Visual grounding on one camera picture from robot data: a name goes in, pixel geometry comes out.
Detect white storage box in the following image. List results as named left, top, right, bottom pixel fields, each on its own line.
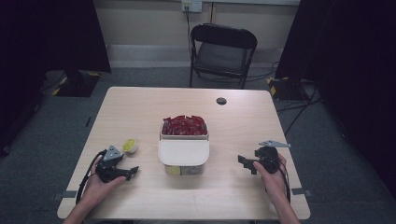
left=158, top=119, right=210, bottom=176

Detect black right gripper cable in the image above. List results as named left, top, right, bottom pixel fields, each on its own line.
left=277, top=167, right=292, bottom=203

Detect person's left hand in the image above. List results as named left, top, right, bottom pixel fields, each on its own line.
left=81, top=155, right=127, bottom=206

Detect black power cable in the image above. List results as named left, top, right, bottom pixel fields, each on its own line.
left=185, top=7, right=194, bottom=59

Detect black yellow striped stand base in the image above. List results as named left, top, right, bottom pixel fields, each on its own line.
left=266, top=76, right=310, bottom=102

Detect yellow jelly cup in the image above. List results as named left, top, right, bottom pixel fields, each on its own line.
left=122, top=138, right=139, bottom=155

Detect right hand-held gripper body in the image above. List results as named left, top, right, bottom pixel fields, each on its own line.
left=254, top=139, right=292, bottom=175

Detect white box lid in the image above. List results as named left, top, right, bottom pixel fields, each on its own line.
left=158, top=138, right=210, bottom=167

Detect person's right hand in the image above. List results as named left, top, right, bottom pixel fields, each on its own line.
left=252, top=153, right=290, bottom=205

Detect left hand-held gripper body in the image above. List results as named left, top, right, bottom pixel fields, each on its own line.
left=94, top=145, right=127, bottom=184

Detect white wall socket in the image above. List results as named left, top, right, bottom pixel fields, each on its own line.
left=181, top=0, right=204, bottom=14

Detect dark curtain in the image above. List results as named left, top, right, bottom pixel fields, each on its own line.
left=0, top=0, right=112, bottom=157
left=275, top=0, right=396, bottom=190

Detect black folding chair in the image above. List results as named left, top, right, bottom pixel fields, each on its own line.
left=189, top=22, right=259, bottom=91

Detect grey tape strip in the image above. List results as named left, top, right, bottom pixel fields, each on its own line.
left=52, top=189, right=78, bottom=202
left=290, top=187, right=314, bottom=197

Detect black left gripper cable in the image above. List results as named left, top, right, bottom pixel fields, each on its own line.
left=75, top=149, right=108, bottom=205

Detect pile of red packets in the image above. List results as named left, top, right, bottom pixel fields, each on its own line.
left=162, top=114, right=208, bottom=136

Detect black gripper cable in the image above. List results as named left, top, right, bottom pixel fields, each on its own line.
left=277, top=167, right=292, bottom=203
left=75, top=149, right=108, bottom=205

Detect black floor cables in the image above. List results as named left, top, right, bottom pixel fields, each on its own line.
left=275, top=87, right=326, bottom=137

